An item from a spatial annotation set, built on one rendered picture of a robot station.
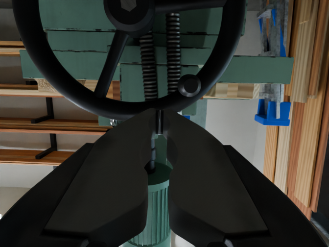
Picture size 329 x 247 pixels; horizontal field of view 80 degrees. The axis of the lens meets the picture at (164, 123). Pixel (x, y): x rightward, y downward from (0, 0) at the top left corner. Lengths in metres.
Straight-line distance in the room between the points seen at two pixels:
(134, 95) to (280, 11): 1.12
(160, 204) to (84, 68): 0.45
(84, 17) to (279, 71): 0.44
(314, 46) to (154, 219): 1.58
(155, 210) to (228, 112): 2.50
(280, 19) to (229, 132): 2.03
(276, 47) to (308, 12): 0.53
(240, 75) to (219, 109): 2.51
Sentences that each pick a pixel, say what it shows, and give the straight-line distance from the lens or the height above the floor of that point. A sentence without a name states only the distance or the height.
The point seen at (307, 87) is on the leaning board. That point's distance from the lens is 1.81.
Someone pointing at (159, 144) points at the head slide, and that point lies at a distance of 0.74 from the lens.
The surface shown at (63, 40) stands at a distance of 0.50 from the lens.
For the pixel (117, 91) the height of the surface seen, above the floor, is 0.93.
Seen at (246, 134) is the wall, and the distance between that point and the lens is 3.19.
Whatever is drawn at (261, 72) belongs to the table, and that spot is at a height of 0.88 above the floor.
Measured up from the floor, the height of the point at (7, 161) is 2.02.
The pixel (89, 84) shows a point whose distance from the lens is 0.64.
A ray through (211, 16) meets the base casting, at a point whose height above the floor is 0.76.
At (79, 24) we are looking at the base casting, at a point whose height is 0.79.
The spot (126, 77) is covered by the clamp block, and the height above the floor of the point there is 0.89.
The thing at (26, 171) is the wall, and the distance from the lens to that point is 4.01.
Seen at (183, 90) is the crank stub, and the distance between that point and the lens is 0.21.
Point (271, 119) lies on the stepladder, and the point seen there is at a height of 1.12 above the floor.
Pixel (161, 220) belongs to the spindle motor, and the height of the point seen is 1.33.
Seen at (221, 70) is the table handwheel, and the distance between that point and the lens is 0.28.
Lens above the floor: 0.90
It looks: 13 degrees up
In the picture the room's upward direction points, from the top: 179 degrees counter-clockwise
